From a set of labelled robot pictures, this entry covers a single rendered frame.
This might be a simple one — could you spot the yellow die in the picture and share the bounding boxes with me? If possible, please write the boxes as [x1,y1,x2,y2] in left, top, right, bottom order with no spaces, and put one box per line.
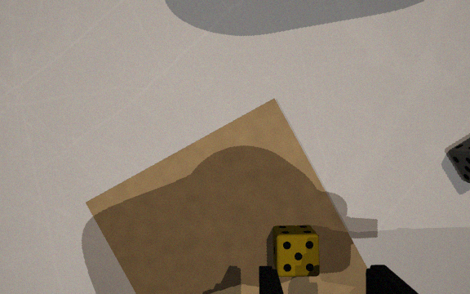
[273,225,320,277]

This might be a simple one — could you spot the tan flat mat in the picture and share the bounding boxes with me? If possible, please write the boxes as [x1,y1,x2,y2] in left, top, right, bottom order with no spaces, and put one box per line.
[86,99,368,294]

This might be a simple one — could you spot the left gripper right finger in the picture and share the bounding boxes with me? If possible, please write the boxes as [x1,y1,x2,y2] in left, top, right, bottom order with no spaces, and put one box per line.
[366,265,418,294]

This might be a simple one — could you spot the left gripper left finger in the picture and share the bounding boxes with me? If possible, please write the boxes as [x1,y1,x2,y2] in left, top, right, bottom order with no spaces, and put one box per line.
[259,266,284,294]

